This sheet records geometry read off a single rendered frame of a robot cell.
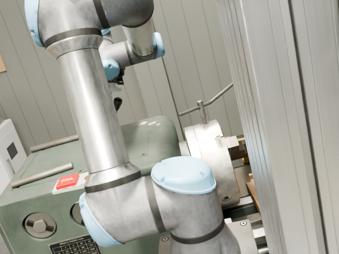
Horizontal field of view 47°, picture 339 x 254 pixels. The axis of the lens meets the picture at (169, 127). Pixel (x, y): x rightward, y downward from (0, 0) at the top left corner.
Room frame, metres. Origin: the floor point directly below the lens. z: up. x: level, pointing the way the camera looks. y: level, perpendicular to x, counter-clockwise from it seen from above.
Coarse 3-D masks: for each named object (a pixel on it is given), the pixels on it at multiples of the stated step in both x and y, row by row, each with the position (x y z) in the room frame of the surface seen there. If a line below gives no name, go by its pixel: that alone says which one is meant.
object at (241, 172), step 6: (234, 168) 1.25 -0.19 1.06; (240, 168) 1.24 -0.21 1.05; (246, 168) 1.24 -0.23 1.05; (240, 174) 1.23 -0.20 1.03; (246, 174) 1.23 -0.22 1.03; (240, 180) 1.22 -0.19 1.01; (246, 180) 1.22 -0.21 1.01; (240, 186) 1.22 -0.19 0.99; (246, 186) 1.21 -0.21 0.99; (240, 192) 1.21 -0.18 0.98; (246, 192) 1.21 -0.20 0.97
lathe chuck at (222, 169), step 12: (216, 120) 1.29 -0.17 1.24; (204, 132) 1.23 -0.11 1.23; (216, 132) 1.21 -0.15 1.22; (204, 144) 1.18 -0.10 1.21; (216, 144) 1.17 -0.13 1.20; (204, 156) 1.15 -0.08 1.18; (216, 156) 1.14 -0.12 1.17; (228, 156) 1.14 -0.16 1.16; (216, 168) 1.13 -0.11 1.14; (228, 168) 1.12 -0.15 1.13; (216, 180) 1.12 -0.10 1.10; (228, 180) 1.12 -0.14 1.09; (228, 192) 1.12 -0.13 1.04; (228, 204) 1.15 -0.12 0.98
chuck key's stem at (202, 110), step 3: (198, 102) 1.29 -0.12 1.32; (201, 102) 1.29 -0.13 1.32; (198, 105) 1.29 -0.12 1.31; (201, 105) 1.29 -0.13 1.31; (201, 108) 1.29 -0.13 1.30; (204, 108) 1.29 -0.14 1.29; (201, 111) 1.29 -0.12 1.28; (204, 111) 1.29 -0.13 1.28; (201, 114) 1.29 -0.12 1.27; (204, 114) 1.29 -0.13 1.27; (201, 117) 1.29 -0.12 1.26; (204, 117) 1.28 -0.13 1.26; (204, 120) 1.29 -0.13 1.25; (204, 123) 1.29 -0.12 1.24
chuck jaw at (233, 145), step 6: (216, 138) 1.20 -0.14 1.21; (222, 138) 1.19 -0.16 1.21; (228, 138) 1.20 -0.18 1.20; (234, 138) 1.19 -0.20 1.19; (222, 144) 1.17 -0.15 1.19; (228, 144) 1.18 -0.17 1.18; (234, 144) 1.18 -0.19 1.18; (240, 144) 1.22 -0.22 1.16; (234, 150) 1.19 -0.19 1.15; (240, 150) 1.20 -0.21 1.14; (246, 150) 1.22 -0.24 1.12; (234, 156) 1.22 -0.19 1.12; (240, 156) 1.22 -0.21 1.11; (246, 156) 1.23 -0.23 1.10
